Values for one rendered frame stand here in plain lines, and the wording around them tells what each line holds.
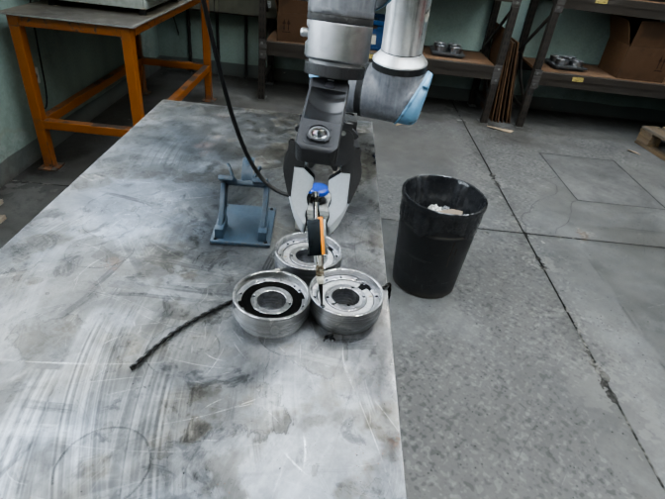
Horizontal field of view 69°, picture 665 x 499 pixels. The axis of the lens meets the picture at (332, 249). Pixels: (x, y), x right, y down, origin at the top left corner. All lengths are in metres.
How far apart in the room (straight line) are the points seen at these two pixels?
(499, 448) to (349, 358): 1.07
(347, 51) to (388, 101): 0.51
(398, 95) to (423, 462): 1.02
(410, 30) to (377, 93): 0.14
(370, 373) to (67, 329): 0.39
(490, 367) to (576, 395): 0.29
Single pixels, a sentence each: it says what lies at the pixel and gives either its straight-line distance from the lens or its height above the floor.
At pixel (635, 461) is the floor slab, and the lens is 1.85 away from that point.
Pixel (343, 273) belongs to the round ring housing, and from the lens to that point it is 0.72.
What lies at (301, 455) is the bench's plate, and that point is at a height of 0.80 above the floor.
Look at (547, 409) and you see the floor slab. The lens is 1.83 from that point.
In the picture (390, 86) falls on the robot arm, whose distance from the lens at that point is 1.06.
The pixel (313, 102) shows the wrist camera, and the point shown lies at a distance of 0.56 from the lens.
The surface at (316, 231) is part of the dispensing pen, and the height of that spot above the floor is 0.94.
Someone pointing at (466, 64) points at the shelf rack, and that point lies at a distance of 4.16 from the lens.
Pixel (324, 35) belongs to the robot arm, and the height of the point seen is 1.16.
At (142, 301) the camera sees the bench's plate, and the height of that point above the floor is 0.80.
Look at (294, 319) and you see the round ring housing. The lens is 0.64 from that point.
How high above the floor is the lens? 1.26
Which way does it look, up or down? 34 degrees down
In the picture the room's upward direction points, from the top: 7 degrees clockwise
